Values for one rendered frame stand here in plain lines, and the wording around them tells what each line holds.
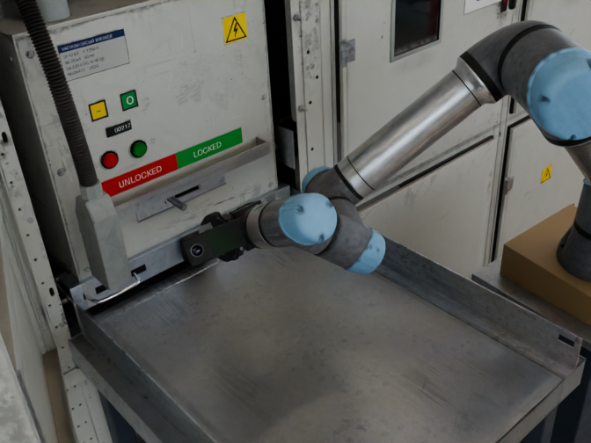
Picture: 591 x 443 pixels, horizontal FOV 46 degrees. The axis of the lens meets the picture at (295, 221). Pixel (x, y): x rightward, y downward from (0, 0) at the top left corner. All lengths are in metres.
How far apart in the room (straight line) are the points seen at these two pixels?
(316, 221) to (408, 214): 0.89
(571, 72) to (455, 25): 0.80
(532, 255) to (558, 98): 0.59
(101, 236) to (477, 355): 0.67
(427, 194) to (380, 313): 0.65
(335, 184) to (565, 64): 0.40
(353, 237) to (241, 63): 0.49
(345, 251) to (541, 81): 0.37
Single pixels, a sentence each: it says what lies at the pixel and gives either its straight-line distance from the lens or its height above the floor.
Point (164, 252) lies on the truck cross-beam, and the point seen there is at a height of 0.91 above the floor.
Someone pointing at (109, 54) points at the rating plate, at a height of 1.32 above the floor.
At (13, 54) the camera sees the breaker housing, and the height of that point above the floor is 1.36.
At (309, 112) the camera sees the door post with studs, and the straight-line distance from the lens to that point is 1.50.
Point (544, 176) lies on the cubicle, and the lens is 2.45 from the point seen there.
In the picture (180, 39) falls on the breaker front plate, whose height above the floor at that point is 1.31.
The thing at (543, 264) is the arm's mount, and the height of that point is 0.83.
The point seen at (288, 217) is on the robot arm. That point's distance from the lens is 1.00.
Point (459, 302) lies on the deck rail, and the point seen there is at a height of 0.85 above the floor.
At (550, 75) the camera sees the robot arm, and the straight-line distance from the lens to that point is 1.02.
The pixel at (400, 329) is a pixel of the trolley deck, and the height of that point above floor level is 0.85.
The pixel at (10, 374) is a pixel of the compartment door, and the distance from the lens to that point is 0.58.
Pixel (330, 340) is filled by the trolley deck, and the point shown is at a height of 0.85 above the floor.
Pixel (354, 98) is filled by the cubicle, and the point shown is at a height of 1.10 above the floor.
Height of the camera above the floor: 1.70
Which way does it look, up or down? 32 degrees down
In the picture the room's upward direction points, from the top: 3 degrees counter-clockwise
